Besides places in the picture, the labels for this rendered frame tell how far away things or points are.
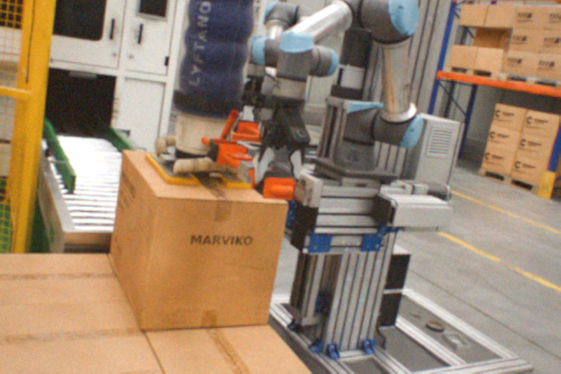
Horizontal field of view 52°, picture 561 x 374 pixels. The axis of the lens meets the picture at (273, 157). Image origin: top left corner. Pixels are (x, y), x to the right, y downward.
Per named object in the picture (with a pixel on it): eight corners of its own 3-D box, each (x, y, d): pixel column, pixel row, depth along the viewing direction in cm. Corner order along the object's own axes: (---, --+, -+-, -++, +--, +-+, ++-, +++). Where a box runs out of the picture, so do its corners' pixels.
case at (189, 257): (110, 252, 219) (122, 149, 212) (210, 253, 235) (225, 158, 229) (139, 330, 165) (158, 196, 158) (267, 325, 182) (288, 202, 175)
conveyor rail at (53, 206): (24, 149, 422) (27, 123, 419) (32, 149, 424) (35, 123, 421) (58, 279, 220) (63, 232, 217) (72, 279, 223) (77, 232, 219)
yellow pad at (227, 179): (196, 163, 211) (198, 149, 210) (222, 165, 215) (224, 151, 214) (226, 188, 181) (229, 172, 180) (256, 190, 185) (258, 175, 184)
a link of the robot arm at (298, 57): (323, 37, 136) (304, 32, 129) (315, 83, 137) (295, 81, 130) (295, 33, 140) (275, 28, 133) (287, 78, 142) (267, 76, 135)
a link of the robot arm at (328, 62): (306, 44, 151) (283, 38, 142) (344, 50, 145) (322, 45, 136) (301, 74, 152) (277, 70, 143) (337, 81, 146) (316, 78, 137)
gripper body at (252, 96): (245, 108, 219) (251, 75, 217) (237, 104, 227) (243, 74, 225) (264, 109, 223) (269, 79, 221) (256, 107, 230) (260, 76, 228)
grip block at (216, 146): (205, 158, 171) (209, 137, 170) (237, 159, 176) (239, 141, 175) (214, 164, 164) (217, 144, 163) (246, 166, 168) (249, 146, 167)
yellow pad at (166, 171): (144, 158, 203) (145, 144, 202) (172, 161, 207) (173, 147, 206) (166, 185, 173) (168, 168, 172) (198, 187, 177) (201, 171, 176)
